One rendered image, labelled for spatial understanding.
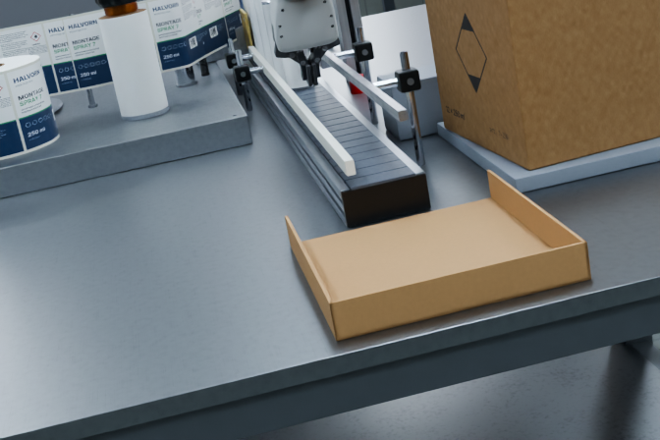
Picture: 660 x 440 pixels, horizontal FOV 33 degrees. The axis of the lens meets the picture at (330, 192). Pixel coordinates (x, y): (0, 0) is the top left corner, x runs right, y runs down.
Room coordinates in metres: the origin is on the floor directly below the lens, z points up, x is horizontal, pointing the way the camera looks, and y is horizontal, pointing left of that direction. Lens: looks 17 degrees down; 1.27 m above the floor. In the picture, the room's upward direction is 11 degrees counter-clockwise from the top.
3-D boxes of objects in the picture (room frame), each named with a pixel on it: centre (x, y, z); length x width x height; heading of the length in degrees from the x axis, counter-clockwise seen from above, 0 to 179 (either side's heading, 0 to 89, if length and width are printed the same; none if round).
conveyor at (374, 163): (2.12, 0.04, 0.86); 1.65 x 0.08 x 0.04; 7
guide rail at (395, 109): (1.84, -0.03, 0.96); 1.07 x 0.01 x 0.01; 7
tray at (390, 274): (1.14, -0.09, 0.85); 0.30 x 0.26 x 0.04; 7
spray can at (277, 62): (2.03, 0.03, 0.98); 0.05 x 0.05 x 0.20
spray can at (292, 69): (1.99, 0.02, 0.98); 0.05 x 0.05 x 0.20
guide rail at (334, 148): (1.83, 0.04, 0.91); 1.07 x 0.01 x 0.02; 7
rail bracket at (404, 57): (1.51, -0.11, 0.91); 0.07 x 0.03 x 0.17; 97
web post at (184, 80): (2.24, 0.25, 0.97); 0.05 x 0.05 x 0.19
